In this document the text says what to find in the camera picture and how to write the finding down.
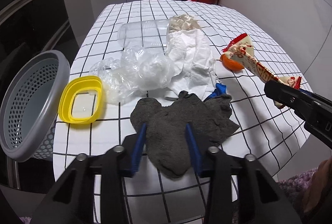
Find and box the dark grey rag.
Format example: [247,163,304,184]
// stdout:
[130,91,239,179]

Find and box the red and white snack wrapper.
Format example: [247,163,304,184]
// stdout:
[222,32,303,110]

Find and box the person's right hand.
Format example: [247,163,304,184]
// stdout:
[302,158,331,213]

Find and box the grey perforated trash basket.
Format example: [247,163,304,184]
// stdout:
[1,50,70,162]

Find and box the black oven front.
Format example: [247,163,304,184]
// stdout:
[0,0,80,85]

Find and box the yellow rimmed container lid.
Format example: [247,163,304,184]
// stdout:
[58,76,105,125]

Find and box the orange peel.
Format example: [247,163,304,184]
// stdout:
[220,54,244,72]

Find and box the clear plastic container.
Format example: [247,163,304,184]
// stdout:
[117,19,169,49]

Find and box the clear plastic bag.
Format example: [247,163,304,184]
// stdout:
[89,46,176,104]

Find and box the blue ribbon strap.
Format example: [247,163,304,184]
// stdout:
[204,83,227,101]

